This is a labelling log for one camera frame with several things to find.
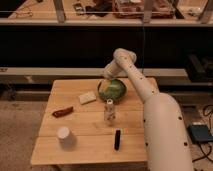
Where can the red tray on shelf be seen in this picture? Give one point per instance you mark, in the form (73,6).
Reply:
(135,8)

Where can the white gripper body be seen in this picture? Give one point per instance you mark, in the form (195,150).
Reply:
(111,71)

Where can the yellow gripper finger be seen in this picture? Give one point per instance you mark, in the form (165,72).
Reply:
(105,84)

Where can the green bowl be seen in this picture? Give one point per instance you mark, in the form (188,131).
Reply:
(116,91)

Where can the wooden table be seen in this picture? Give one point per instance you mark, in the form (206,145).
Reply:
(94,139)

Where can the small clear bottle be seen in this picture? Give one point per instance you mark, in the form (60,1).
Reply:
(109,112)

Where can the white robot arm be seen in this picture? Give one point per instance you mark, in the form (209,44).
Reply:
(164,129)

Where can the blue box on floor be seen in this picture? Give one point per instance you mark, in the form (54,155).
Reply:
(199,134)

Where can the metal shelf rail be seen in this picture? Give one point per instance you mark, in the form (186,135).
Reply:
(28,75)

